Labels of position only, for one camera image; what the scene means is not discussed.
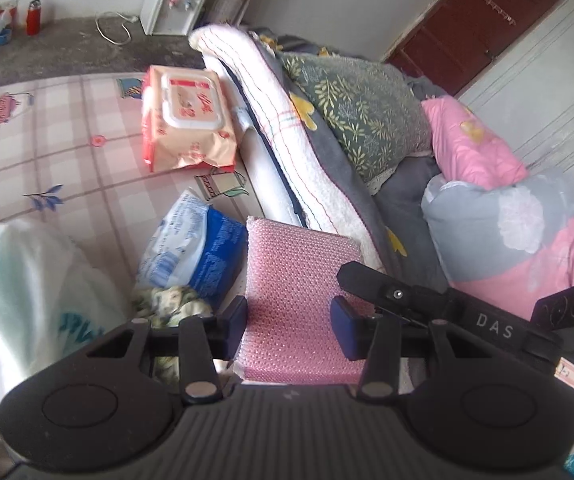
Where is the white plastic bag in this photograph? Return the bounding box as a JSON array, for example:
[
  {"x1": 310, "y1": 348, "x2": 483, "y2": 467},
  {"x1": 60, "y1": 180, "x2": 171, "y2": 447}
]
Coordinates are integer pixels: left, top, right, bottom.
[{"x1": 0, "y1": 216, "x2": 135, "y2": 413}]

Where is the green floral cloth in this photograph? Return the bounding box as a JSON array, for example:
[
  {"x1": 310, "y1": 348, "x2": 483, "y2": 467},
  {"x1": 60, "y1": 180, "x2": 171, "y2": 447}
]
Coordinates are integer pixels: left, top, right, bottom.
[{"x1": 131, "y1": 284, "x2": 219, "y2": 387}]

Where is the red thermos bottle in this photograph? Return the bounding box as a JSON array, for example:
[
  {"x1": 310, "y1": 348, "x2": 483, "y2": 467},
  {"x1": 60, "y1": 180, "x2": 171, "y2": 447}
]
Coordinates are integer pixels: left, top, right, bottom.
[{"x1": 26, "y1": 0, "x2": 42, "y2": 37}]

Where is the pink bubble wrap pad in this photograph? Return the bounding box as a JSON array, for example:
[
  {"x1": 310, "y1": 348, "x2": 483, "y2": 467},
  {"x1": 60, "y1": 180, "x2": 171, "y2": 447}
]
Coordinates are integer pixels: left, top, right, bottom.
[{"x1": 232, "y1": 216, "x2": 369, "y2": 384}]

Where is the dark red door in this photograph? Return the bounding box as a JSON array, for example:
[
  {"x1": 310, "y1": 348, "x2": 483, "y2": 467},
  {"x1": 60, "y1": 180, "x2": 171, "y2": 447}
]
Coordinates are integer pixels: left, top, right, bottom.
[{"x1": 383, "y1": 0, "x2": 564, "y2": 97}]

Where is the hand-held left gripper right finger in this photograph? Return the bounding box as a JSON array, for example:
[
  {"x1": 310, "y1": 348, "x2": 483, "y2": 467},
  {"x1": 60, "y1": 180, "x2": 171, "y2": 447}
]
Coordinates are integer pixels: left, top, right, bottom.
[{"x1": 330, "y1": 296, "x2": 496, "y2": 404}]

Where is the grey pink floral quilt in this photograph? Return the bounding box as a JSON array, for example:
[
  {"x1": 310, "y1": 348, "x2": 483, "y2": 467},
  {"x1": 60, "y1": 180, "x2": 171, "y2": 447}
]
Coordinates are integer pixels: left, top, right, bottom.
[{"x1": 420, "y1": 169, "x2": 574, "y2": 322}]

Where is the blue white tissue pack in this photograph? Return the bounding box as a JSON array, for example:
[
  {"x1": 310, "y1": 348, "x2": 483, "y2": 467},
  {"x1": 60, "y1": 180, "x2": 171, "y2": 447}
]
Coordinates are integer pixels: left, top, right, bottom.
[{"x1": 136, "y1": 189, "x2": 249, "y2": 312}]

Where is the white striped towel blanket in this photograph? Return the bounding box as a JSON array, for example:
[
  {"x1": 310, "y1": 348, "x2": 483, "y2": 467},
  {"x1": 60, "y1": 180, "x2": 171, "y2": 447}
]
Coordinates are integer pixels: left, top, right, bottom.
[{"x1": 188, "y1": 24, "x2": 385, "y2": 273}]

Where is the orange wet wipes pack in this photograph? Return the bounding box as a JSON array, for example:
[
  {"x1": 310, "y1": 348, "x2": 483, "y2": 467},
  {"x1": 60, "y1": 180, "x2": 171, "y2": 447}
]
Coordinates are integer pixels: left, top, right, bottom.
[{"x1": 140, "y1": 64, "x2": 238, "y2": 174}]

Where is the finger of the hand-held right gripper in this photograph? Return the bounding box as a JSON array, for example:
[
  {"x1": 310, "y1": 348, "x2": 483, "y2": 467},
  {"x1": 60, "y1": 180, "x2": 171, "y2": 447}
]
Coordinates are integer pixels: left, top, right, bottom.
[{"x1": 336, "y1": 261, "x2": 468, "y2": 327}]

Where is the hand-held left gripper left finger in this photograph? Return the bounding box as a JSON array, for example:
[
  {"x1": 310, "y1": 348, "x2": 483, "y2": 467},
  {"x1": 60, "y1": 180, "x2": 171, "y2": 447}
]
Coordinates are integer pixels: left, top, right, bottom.
[{"x1": 86, "y1": 295, "x2": 249, "y2": 407}]

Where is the white power cable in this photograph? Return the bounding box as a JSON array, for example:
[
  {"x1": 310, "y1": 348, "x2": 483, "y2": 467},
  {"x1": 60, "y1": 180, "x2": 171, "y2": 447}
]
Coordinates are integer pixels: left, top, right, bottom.
[{"x1": 96, "y1": 11, "x2": 141, "y2": 46}]

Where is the green leaf print pillow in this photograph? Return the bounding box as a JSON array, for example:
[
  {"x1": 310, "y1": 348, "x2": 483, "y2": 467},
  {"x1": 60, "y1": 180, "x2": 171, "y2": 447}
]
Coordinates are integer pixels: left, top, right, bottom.
[{"x1": 276, "y1": 51, "x2": 434, "y2": 186}]

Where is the white padded bed edge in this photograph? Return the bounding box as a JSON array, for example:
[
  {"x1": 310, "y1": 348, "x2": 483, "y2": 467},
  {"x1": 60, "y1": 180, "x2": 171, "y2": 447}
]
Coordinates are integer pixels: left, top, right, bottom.
[{"x1": 237, "y1": 125, "x2": 313, "y2": 231}]

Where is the pink pillow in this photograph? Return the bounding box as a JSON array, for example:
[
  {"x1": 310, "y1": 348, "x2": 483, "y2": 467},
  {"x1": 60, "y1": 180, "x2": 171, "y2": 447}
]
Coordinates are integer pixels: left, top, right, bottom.
[{"x1": 420, "y1": 95, "x2": 528, "y2": 192}]

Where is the white water dispenser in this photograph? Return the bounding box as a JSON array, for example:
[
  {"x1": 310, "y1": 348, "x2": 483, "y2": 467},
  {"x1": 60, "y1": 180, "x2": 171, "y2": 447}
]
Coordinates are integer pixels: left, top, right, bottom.
[{"x1": 140, "y1": 0, "x2": 216, "y2": 37}]

